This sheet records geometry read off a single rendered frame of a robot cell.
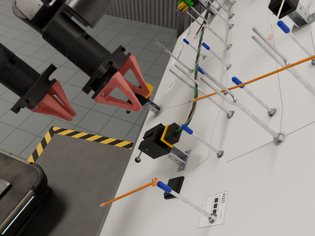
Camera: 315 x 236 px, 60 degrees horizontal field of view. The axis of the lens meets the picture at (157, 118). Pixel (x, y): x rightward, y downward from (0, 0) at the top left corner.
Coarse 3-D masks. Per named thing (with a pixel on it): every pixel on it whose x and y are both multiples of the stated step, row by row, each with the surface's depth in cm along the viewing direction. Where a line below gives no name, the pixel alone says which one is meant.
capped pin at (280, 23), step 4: (280, 20) 37; (280, 24) 36; (284, 24) 37; (280, 28) 37; (284, 28) 37; (288, 28) 37; (288, 32) 37; (292, 36) 37; (296, 40) 38; (300, 44) 38; (304, 48) 38; (308, 52) 38; (312, 60) 39; (312, 64) 39
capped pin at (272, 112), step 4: (232, 80) 38; (236, 80) 38; (236, 84) 38; (244, 88) 38; (248, 92) 39; (252, 96) 39; (256, 96) 39; (256, 100) 39; (260, 100) 39; (264, 104) 39; (268, 108) 40; (272, 108) 40; (268, 112) 40; (272, 112) 40; (276, 112) 40; (272, 116) 40
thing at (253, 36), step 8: (256, 32) 28; (256, 40) 27; (264, 40) 28; (264, 48) 27; (272, 48) 29; (272, 56) 27; (280, 56) 29; (280, 64) 28; (288, 64) 29; (296, 72) 29; (304, 80) 29; (312, 88) 30
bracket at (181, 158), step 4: (172, 148) 53; (176, 148) 52; (172, 152) 54; (176, 152) 54; (180, 152) 53; (184, 152) 53; (188, 152) 54; (168, 156) 52; (172, 156) 52; (176, 156) 52; (180, 156) 54; (184, 156) 54; (188, 156) 53; (172, 160) 53; (176, 160) 53; (180, 160) 52; (184, 160) 53; (180, 164) 53; (184, 164) 52; (180, 168) 52; (184, 168) 51
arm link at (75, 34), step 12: (60, 12) 45; (72, 12) 45; (48, 24) 44; (60, 24) 44; (72, 24) 45; (84, 24) 46; (48, 36) 45; (60, 36) 44; (72, 36) 45; (84, 36) 49; (60, 48) 45
